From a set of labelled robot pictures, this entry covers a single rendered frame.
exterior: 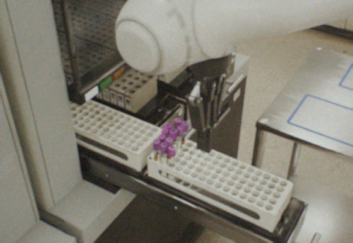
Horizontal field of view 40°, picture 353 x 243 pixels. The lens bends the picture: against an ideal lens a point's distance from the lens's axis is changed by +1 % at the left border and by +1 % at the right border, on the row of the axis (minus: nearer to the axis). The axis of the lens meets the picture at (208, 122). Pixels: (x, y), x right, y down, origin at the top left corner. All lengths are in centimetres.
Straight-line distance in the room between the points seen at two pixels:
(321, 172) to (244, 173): 133
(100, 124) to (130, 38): 55
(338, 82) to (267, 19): 84
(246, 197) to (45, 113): 42
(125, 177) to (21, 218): 22
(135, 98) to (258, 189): 40
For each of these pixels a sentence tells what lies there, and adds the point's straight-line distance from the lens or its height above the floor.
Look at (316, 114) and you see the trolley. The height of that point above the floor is 82.
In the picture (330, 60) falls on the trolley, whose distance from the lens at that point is 150.
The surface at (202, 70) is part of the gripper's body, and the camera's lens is 83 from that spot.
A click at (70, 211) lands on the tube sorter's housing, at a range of 112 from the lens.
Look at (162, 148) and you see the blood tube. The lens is 98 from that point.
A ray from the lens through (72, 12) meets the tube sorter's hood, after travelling 94.
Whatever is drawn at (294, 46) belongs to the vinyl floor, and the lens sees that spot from 322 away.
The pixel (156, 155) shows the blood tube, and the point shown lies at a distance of 101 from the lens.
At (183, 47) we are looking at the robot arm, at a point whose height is 127.
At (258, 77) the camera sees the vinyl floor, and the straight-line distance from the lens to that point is 286.
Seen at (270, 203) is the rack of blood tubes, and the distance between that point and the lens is 97.
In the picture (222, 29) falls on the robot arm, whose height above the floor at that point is 129.
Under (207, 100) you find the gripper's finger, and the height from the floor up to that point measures 105.
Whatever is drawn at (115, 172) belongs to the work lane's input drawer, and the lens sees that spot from 110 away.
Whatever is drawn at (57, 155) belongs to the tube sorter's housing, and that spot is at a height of 87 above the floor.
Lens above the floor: 157
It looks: 39 degrees down
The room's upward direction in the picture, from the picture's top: 3 degrees clockwise
